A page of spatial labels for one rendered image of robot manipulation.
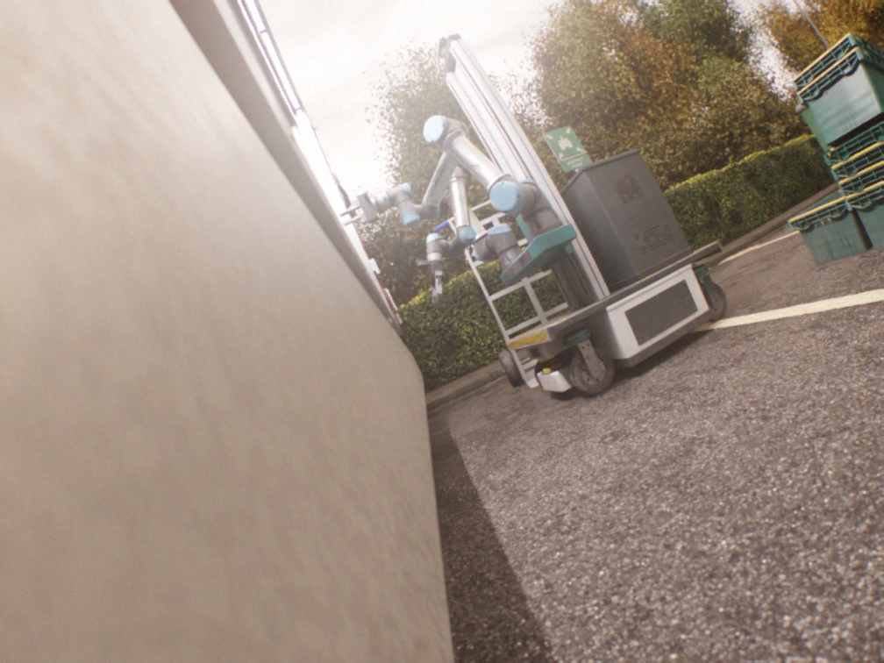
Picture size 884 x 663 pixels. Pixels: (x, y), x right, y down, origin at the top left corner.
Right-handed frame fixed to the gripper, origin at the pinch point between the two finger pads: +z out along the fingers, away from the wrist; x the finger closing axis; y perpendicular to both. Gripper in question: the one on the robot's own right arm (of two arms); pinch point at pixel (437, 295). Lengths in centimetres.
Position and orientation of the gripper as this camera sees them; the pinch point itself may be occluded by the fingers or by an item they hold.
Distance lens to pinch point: 199.9
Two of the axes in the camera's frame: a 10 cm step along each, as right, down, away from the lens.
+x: -1.3, 2.7, 9.6
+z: 0.5, 9.6, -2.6
